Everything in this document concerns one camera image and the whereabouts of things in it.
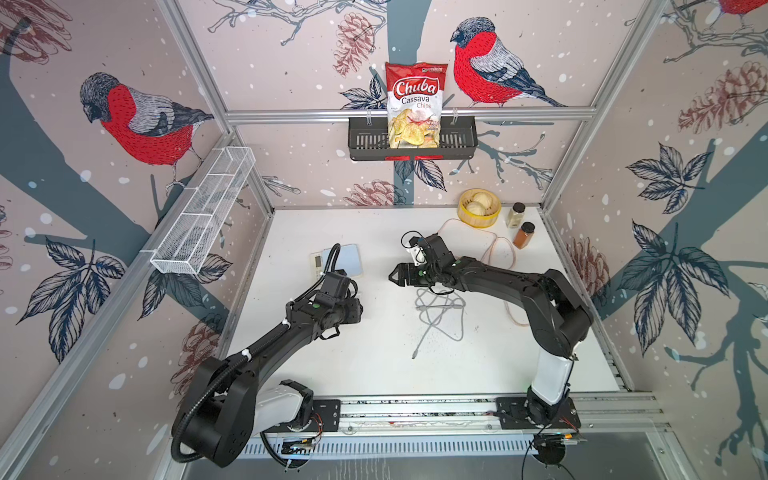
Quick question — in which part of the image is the pale spice jar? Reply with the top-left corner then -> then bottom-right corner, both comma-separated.
506,202 -> 526,229

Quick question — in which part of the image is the grey USB cable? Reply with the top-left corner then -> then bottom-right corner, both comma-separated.
410,286 -> 467,361

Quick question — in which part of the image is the white wire mesh shelf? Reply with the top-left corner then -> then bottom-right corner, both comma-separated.
150,146 -> 255,275

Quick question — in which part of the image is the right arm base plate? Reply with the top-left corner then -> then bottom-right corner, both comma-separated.
494,395 -> 581,431

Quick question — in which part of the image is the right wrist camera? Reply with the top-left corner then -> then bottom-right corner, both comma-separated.
409,234 -> 454,268

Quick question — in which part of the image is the aluminium frame crossbar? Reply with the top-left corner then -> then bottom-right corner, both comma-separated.
225,106 -> 599,126

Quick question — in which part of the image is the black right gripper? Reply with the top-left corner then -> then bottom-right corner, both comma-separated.
386,265 -> 440,290

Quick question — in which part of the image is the white bun in steamer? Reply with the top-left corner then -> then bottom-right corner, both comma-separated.
466,191 -> 493,216

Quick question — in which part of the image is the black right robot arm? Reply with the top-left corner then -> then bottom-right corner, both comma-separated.
388,234 -> 592,450

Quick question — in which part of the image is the black wall basket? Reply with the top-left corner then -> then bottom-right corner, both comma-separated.
348,116 -> 478,161

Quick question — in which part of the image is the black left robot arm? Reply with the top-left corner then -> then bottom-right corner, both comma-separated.
170,244 -> 363,467

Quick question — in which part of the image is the yellow bamboo steamer basket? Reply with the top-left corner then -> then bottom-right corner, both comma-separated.
457,188 -> 501,229

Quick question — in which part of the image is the blue white electronic scale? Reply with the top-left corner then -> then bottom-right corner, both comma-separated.
310,244 -> 363,278

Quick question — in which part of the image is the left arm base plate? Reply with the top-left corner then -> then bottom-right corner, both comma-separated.
266,398 -> 341,434

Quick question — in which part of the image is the orange spice jar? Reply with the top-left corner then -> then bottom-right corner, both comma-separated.
513,221 -> 535,249

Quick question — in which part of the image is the red Chuba chips bag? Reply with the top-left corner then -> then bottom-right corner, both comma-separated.
385,62 -> 448,149

